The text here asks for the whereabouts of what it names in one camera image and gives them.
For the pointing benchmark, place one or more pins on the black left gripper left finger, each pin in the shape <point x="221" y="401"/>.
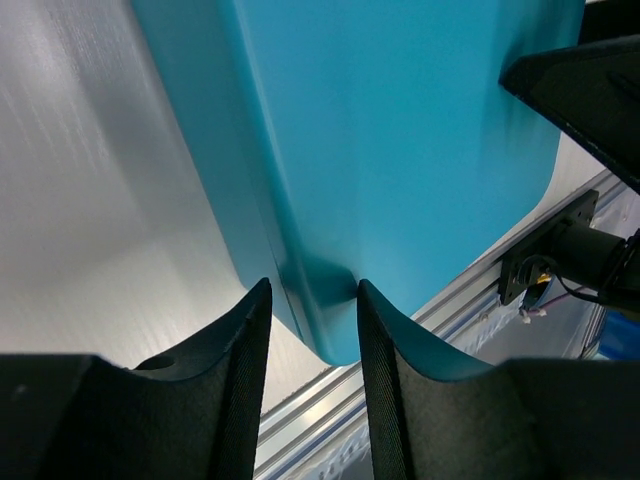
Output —
<point x="190" y="412"/>

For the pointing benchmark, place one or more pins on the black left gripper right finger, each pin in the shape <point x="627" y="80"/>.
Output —
<point x="435" y="412"/>

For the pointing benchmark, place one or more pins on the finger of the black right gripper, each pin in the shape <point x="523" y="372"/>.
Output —
<point x="591" y="93"/>

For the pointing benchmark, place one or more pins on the teal box lid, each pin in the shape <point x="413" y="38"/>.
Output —
<point x="388" y="149"/>

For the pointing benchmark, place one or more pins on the teal square box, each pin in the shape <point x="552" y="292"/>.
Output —
<point x="190" y="46"/>

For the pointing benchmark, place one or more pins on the aluminium mounting rail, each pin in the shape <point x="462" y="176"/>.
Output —
<point x="320" y="431"/>

